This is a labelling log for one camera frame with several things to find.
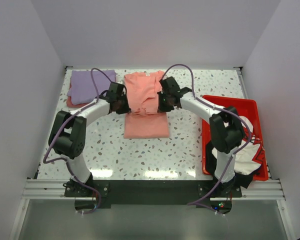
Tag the aluminium table frame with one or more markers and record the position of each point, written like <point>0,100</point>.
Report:
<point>181,156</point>

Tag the folded purple t shirt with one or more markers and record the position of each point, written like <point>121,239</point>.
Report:
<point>84,77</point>

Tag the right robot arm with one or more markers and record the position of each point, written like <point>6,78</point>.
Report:
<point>226,130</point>

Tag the white t shirt red print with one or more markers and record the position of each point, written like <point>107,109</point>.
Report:
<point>242,159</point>

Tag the folded dark pink t shirt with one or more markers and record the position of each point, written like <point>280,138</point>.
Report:
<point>78,96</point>

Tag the salmon pink t shirt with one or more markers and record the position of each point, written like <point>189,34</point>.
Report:
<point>144,121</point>

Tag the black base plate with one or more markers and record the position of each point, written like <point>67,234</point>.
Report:
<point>144,192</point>

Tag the red plastic bin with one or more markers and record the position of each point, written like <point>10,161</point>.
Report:
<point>247,108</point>

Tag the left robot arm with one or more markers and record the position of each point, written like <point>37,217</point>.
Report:
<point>68,134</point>

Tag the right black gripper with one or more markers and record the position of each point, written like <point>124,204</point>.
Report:
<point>161,108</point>

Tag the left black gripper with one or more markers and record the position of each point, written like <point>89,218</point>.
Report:
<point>126,109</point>

